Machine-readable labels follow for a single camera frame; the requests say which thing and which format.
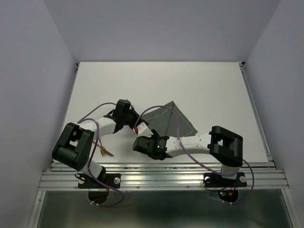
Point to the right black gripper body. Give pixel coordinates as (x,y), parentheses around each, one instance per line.
(154,137)

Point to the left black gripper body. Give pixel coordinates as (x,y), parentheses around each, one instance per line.
(127,118)

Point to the grey cloth napkin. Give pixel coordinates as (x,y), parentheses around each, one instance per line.
(163,121)

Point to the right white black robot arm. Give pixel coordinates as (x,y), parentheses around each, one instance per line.
(224,145)

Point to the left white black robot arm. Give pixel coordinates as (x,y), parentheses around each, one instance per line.
(77,140)

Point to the copper fork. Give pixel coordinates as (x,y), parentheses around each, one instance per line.
(101,148)

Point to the copper knife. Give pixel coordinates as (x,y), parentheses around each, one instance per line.
(108,153)

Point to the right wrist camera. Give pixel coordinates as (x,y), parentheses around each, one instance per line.
(143,130)

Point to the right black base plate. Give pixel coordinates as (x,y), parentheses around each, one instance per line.
(213,180)

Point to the aluminium front rail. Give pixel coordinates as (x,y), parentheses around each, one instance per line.
(161,176)

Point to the aluminium rail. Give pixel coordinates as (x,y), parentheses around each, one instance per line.
(257,118)
(161,176)

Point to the aluminium right side rail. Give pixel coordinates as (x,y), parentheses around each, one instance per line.
(257,118)

